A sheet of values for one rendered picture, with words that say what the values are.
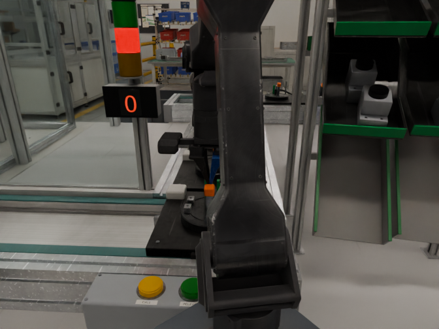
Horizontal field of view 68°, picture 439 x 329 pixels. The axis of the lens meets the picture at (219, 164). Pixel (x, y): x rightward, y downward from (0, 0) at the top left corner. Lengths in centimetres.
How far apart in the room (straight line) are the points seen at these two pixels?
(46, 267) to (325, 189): 55
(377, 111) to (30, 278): 68
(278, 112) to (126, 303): 147
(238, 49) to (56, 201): 73
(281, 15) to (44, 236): 1063
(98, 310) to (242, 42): 46
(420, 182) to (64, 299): 73
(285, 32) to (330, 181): 1052
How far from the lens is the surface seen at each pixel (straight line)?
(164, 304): 57
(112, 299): 59
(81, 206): 93
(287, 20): 1116
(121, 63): 77
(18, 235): 90
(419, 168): 78
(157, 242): 67
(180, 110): 188
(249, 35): 32
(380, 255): 90
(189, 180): 91
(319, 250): 86
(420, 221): 75
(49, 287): 72
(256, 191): 30
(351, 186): 71
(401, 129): 61
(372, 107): 60
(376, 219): 70
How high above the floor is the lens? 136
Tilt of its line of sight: 23 degrees down
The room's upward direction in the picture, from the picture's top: straight up
